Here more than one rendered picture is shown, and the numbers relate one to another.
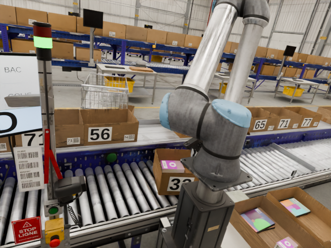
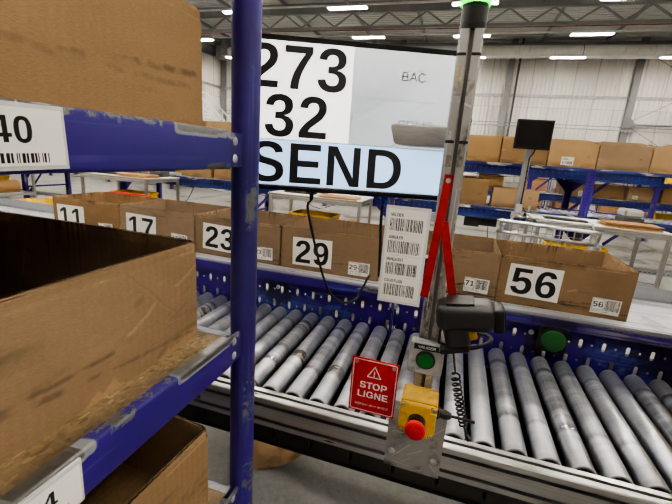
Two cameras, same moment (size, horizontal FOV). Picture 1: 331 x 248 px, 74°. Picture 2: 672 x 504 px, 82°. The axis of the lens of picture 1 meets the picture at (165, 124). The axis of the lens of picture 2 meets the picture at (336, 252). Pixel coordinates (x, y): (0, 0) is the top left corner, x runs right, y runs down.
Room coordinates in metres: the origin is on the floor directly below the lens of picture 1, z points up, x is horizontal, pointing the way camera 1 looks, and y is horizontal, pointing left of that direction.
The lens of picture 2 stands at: (0.05, 0.05, 1.33)
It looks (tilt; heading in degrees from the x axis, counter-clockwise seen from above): 14 degrees down; 45
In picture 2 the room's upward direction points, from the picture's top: 4 degrees clockwise
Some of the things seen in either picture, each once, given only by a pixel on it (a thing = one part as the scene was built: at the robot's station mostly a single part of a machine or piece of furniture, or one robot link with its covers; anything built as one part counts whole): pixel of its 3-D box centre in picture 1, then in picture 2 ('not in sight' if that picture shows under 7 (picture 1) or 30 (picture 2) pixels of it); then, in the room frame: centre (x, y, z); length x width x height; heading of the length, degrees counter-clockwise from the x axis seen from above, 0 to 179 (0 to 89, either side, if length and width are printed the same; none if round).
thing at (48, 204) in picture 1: (53, 207); (425, 357); (0.69, 0.41, 0.95); 0.07 x 0.03 x 0.07; 118
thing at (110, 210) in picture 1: (104, 191); (529, 401); (1.09, 0.31, 0.72); 0.52 x 0.05 x 0.05; 28
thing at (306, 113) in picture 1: (299, 117); not in sight; (2.66, -1.64, 0.96); 0.39 x 0.29 x 0.17; 119
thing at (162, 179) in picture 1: (184, 170); not in sight; (1.29, -0.18, 0.83); 0.39 x 0.29 x 0.17; 104
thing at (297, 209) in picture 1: (291, 207); not in sight; (1.15, -0.89, 0.78); 0.19 x 0.14 x 0.02; 118
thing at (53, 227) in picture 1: (64, 230); (436, 417); (0.68, 0.36, 0.84); 0.15 x 0.09 x 0.07; 118
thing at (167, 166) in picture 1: (171, 168); not in sight; (1.35, -0.09, 0.79); 0.16 x 0.11 x 0.07; 104
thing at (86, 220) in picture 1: (82, 195); (478, 389); (1.03, 0.42, 0.72); 0.52 x 0.05 x 0.05; 28
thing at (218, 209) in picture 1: (200, 220); not in sight; (0.78, -0.23, 0.91); 0.26 x 0.26 x 0.33; 25
